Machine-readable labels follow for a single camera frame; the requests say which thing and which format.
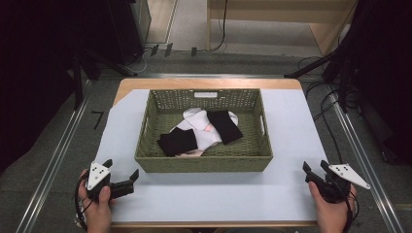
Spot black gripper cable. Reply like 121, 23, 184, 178
341, 190, 361, 233
73, 173, 95, 231

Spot rolled white sock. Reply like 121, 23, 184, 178
182, 107, 210, 131

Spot folded black sock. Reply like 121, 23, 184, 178
156, 126, 199, 158

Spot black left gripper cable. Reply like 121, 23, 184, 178
73, 173, 95, 231

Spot white floor cable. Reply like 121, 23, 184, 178
127, 48, 154, 74

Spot person's left hand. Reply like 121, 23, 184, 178
78, 168, 117, 233

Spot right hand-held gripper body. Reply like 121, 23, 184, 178
304, 163, 371, 205

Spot black floor cables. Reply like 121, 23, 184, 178
296, 55, 361, 164

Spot light wooden desk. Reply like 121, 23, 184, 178
206, 0, 360, 56

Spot metal floor rail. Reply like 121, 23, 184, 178
326, 84, 406, 233
15, 80, 94, 233
98, 73, 325, 81

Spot black tripod stand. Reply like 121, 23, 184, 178
69, 45, 140, 111
284, 0, 412, 113

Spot pale blue table mat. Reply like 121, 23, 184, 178
93, 88, 328, 224

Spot green woven basket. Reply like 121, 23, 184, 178
134, 87, 274, 174

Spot white sock with pink trim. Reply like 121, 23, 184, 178
169, 111, 240, 159

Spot hanging black cable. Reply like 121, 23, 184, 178
207, 0, 228, 53

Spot black cabinet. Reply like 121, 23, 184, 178
105, 0, 153, 64

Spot long black sock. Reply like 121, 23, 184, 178
206, 110, 244, 146

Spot person's right hand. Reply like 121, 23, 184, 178
307, 181, 358, 233

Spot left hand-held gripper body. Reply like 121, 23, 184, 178
85, 160, 136, 201

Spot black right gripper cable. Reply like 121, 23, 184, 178
341, 190, 361, 233

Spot wooden table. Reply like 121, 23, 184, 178
109, 77, 321, 229

